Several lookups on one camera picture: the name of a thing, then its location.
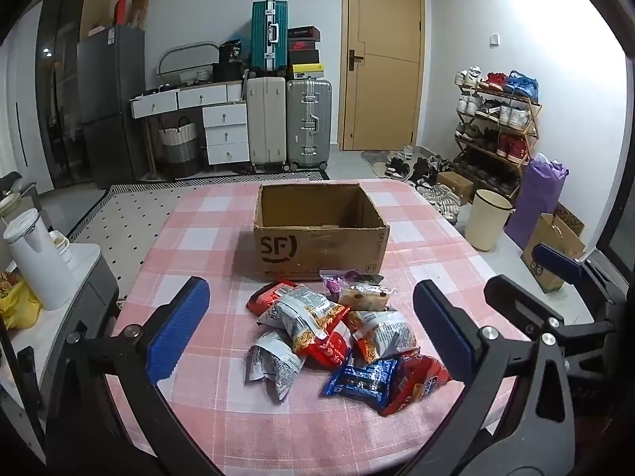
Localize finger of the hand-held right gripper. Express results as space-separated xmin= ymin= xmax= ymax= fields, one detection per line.
xmin=535 ymin=244 xmax=628 ymax=318
xmin=483 ymin=274 xmax=617 ymax=359

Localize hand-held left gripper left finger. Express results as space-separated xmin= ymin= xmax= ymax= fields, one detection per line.
xmin=44 ymin=276 xmax=234 ymax=476

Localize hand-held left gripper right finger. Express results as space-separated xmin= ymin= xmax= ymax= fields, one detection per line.
xmin=397 ymin=279 xmax=577 ymax=476

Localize silver orange snack packet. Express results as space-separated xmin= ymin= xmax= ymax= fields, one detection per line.
xmin=244 ymin=330 xmax=306 ymax=404
xmin=342 ymin=309 xmax=418 ymax=364
xmin=258 ymin=285 xmax=354 ymax=370

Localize clear cake packet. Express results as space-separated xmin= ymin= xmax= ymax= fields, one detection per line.
xmin=339 ymin=282 xmax=398 ymax=312

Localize red black-edged snack packet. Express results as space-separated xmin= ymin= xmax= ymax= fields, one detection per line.
xmin=246 ymin=280 xmax=298 ymax=317

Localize blue cookie packet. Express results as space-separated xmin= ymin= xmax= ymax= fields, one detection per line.
xmin=321 ymin=357 xmax=399 ymax=413

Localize purple candy bag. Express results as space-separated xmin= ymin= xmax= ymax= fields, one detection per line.
xmin=319 ymin=269 xmax=385 ymax=303

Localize brown paper bag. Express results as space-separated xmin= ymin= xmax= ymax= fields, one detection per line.
xmin=520 ymin=203 xmax=587 ymax=294

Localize purple gift bag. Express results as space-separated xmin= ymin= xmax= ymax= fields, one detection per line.
xmin=503 ymin=155 xmax=570 ymax=251

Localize pink checkered tablecloth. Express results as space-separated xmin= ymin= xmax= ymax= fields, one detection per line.
xmin=102 ymin=178 xmax=559 ymax=476

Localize cream waste bin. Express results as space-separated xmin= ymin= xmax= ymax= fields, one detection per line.
xmin=464 ymin=188 xmax=514 ymax=252

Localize grey side cabinet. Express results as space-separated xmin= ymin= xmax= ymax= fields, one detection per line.
xmin=0 ymin=243 xmax=120 ymax=457

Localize dotted rug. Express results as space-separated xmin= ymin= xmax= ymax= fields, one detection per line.
xmin=67 ymin=169 xmax=331 ymax=253

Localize small brown cardboard box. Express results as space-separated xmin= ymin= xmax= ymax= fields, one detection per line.
xmin=437 ymin=171 xmax=474 ymax=204

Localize wooden shoe rack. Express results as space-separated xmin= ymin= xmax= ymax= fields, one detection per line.
xmin=454 ymin=67 xmax=544 ymax=194

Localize white bowl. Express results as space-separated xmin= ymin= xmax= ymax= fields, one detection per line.
xmin=50 ymin=230 xmax=73 ymax=263

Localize pile of shoes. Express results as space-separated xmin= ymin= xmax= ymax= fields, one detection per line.
xmin=384 ymin=145 xmax=464 ymax=221

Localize rows of sneakers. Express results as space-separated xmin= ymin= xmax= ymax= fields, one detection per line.
xmin=455 ymin=66 xmax=541 ymax=179

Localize white kettle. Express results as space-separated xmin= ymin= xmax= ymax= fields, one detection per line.
xmin=2 ymin=208 xmax=75 ymax=311

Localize yellow plastic bag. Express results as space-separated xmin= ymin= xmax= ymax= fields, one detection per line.
xmin=0 ymin=270 xmax=43 ymax=330

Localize woven laundry basket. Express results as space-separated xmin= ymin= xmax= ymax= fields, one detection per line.
xmin=158 ymin=116 xmax=200 ymax=179

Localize grey door mat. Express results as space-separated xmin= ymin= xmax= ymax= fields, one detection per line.
xmin=360 ymin=149 xmax=412 ymax=179

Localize white drawer unit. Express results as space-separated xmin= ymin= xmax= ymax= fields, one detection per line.
xmin=202 ymin=103 xmax=250 ymax=165

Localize beige suitcase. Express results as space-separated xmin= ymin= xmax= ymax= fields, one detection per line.
xmin=246 ymin=76 xmax=289 ymax=169

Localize white dressing table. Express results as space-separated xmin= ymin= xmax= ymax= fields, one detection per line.
xmin=130 ymin=82 xmax=249 ymax=179

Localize grey refrigerator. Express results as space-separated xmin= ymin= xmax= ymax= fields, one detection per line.
xmin=77 ymin=25 xmax=150 ymax=189

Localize silver suitcase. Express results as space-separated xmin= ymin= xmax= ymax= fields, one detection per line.
xmin=286 ymin=78 xmax=333 ymax=169

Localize black bag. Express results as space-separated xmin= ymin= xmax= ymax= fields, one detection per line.
xmin=213 ymin=62 xmax=249 ymax=83

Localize wooden door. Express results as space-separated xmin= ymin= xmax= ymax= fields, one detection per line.
xmin=337 ymin=0 xmax=426 ymax=152

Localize arched mirror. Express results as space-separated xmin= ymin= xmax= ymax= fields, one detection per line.
xmin=158 ymin=42 xmax=221 ymax=85

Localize dark glass cabinet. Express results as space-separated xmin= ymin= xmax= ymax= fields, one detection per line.
xmin=35 ymin=0 xmax=117 ymax=192

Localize black carton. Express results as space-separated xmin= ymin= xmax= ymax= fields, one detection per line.
xmin=218 ymin=38 xmax=249 ymax=64

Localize teal suitcase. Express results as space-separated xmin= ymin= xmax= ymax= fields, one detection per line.
xmin=250 ymin=1 xmax=289 ymax=73

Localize flat brown cardboard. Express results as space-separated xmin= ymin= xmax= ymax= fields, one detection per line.
xmin=130 ymin=0 xmax=150 ymax=31

